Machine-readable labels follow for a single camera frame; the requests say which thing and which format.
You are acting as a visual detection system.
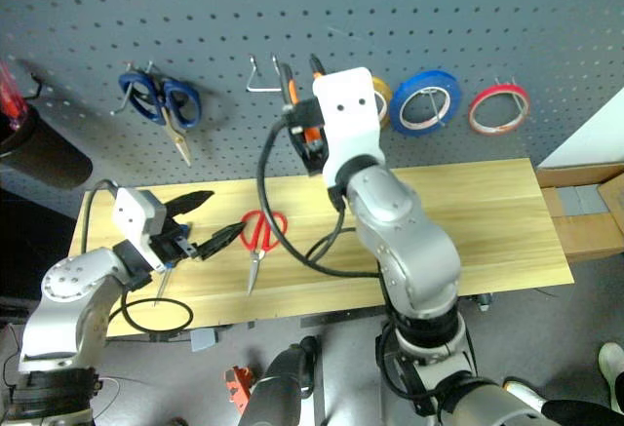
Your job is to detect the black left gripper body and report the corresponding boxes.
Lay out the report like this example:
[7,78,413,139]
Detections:
[148,213,200,269]

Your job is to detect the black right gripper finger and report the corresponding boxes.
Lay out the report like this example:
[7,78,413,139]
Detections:
[291,126,327,177]

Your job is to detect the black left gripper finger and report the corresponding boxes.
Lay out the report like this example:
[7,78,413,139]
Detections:
[165,190,216,220]
[194,221,246,262]

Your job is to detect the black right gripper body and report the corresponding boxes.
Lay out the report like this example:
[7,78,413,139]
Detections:
[282,97,325,130]

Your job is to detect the orange black handled pliers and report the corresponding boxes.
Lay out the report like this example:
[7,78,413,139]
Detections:
[279,54,327,154]

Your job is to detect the metal double pegboard hook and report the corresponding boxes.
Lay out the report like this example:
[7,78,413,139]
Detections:
[245,54,285,94]

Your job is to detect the yellow tape roll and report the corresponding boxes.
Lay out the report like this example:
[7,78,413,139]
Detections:
[370,76,394,130]

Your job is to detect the blue tape roll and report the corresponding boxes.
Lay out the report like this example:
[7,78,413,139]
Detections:
[388,69,463,137]

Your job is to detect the grey pegboard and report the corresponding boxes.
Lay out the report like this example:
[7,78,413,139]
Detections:
[0,0,624,218]

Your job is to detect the red tape roll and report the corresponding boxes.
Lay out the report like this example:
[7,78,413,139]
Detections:
[467,82,531,137]

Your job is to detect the black pegboard hook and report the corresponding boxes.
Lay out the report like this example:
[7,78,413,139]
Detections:
[27,71,48,101]

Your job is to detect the grey block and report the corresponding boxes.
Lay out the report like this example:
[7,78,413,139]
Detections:
[189,328,221,354]

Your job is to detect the orange object on floor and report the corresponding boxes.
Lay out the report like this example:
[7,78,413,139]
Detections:
[223,366,256,418]

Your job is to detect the dark rounded shape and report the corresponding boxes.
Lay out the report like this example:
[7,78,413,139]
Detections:
[237,335,324,426]

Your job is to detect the brown cardboard box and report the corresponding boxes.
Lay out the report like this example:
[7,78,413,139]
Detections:
[534,162,624,265]

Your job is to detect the white panel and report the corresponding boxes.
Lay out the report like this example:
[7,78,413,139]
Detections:
[535,84,624,171]

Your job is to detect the white shoe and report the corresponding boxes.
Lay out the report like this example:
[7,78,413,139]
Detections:
[598,341,624,401]
[501,378,550,415]

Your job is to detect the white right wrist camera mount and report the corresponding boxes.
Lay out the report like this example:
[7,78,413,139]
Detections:
[311,67,386,191]

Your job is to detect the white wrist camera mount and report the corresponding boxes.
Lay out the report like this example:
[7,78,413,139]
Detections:
[110,186,168,272]
[311,67,386,191]

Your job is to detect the red handled scissors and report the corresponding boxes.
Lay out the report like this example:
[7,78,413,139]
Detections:
[240,210,289,297]

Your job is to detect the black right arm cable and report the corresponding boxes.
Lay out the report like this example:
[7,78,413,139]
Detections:
[256,118,387,281]

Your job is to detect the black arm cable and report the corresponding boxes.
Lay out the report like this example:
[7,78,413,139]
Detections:
[80,179,195,336]
[256,118,387,281]

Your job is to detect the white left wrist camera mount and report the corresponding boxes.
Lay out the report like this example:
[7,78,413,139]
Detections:
[110,186,168,272]

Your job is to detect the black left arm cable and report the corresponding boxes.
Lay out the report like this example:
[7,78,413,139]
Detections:
[80,179,195,336]

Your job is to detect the blue handled scissors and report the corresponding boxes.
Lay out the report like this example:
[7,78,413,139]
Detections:
[118,68,204,168]

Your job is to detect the red plastic tool handles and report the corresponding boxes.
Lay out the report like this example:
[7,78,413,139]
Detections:
[0,58,31,131]

